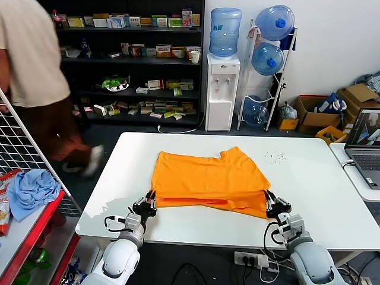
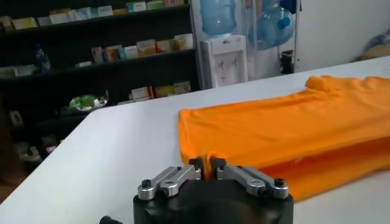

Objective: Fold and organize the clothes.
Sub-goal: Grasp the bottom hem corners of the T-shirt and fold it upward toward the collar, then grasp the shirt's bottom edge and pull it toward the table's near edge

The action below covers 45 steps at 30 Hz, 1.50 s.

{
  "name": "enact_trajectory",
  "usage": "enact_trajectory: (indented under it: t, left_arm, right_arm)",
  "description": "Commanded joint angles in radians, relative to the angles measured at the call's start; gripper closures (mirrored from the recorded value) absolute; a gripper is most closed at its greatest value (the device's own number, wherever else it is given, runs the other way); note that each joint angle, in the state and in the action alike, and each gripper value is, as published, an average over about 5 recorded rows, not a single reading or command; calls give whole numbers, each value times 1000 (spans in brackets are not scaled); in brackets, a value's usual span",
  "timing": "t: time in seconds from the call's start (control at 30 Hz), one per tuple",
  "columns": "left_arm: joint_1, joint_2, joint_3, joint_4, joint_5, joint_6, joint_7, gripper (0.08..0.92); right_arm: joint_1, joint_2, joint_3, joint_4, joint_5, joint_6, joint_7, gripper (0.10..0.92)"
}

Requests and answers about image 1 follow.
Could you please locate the red white snack bag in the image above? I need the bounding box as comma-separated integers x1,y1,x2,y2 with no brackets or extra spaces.
0,168,24,191

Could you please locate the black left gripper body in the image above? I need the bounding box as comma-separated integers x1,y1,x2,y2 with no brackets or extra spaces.
132,201,157,217

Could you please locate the orange t-shirt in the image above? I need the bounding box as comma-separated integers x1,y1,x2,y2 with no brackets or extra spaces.
150,145,271,220

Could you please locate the orange snack bag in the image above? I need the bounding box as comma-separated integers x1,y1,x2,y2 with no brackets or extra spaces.
0,185,12,238

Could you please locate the blue shopping bag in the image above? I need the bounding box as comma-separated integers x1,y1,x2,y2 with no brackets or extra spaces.
314,92,347,113

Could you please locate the light blue crumpled cloth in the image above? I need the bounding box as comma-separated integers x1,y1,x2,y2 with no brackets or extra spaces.
7,169,62,223

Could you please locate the white water dispenser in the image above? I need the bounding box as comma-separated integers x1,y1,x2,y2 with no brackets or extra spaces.
206,53,241,132

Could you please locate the dark blue hanging cloth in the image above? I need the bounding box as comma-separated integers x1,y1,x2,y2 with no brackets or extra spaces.
286,26,299,51

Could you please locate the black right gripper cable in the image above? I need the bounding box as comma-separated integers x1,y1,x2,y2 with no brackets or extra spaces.
262,221,286,247

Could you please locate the pile of clothes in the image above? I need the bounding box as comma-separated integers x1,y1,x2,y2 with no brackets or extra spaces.
354,71,380,93

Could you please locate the white carton box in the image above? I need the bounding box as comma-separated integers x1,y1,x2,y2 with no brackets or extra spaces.
61,47,81,59

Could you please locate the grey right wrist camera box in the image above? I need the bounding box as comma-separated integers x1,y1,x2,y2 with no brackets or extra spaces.
280,214,307,239

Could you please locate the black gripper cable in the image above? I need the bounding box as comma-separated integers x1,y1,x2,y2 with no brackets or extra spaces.
262,221,286,247
103,216,128,233

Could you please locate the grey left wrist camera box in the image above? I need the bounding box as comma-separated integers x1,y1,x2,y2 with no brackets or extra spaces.
124,212,143,232

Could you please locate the tall pink white box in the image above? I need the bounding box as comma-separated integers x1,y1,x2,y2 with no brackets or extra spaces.
182,8,193,28

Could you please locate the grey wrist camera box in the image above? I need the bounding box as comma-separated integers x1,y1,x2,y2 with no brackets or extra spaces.
124,212,143,232
280,214,307,239

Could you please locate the green plastic bottle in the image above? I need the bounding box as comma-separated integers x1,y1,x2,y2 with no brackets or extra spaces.
11,248,53,285

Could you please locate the blue water jug with label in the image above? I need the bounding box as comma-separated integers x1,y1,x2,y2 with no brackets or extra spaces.
209,8,243,58

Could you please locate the beige rag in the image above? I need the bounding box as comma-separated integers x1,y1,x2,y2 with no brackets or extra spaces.
248,26,262,42

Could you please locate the blue white medicine box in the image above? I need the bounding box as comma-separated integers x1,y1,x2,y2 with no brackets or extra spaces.
106,16,125,29

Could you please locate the clear plastic bag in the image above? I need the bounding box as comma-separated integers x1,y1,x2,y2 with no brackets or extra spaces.
280,102,297,120

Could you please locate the scatter of dark crumbs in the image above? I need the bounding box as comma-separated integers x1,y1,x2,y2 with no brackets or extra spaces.
262,151,287,163

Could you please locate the blue drink bottle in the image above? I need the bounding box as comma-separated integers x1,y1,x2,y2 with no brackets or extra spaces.
80,37,92,59

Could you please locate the black shelving unit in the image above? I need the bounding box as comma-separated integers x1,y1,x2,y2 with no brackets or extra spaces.
38,0,206,128

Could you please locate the cola bottle red cap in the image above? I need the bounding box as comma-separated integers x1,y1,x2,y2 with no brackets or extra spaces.
52,9,64,30

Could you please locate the bowl of green packets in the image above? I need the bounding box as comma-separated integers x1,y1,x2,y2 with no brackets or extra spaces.
95,74,131,93

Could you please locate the cardboard box with flaps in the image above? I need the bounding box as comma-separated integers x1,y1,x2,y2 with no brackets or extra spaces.
337,83,380,125

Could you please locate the yellow plastic bin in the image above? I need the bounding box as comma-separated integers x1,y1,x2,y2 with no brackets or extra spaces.
315,125,347,145

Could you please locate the red metal cart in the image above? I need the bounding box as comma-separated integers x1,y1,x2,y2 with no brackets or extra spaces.
0,189,81,285

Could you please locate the open cardboard box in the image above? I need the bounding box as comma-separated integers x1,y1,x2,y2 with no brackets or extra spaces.
295,94,342,128

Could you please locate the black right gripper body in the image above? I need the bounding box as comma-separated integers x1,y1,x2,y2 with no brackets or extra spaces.
266,203,292,220

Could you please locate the blue white packet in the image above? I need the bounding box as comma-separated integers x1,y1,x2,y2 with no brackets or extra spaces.
64,255,87,282

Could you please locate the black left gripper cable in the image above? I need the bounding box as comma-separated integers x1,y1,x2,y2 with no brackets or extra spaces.
103,216,128,233

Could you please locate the grey laptop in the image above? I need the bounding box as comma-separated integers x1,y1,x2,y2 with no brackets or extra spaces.
344,108,380,191

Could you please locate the small yellow box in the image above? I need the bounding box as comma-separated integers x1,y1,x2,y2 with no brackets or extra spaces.
277,118,300,131

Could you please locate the white power strip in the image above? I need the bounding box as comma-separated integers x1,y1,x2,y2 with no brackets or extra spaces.
233,251,270,267

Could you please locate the person in beige shirt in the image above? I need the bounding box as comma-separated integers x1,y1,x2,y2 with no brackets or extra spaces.
0,0,105,179

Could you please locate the white floor cable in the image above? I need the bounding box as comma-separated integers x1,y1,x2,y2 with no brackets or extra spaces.
156,112,208,135

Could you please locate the white wire grid panel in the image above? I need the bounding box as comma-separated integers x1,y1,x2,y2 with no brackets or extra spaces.
0,88,83,219

